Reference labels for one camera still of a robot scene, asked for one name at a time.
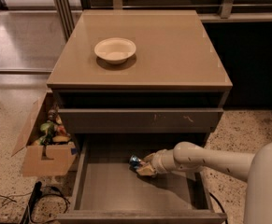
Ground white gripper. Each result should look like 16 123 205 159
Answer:
136 149 167 176

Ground crushed blue redbull can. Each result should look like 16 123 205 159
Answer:
129 155 141 170

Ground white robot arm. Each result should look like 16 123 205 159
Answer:
136 142 272 224

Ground grey top drawer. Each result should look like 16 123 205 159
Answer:
59 108 223 133

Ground open grey middle drawer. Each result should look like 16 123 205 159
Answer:
58 134 227 224

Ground grey drawer cabinet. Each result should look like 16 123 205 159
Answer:
46 9 233 224

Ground toy objects in box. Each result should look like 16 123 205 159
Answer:
32 104 71 147

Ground cardboard box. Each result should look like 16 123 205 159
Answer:
12 92 78 176

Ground black power strip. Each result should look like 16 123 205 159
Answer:
19 181 42 224

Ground white paper bowl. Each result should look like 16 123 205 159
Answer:
94 37 136 64

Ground black cable right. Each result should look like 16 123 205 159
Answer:
208 191 229 224

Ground black cable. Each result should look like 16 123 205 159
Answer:
0 185 71 224
208 191 229 224

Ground black cable left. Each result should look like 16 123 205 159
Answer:
0 185 71 224

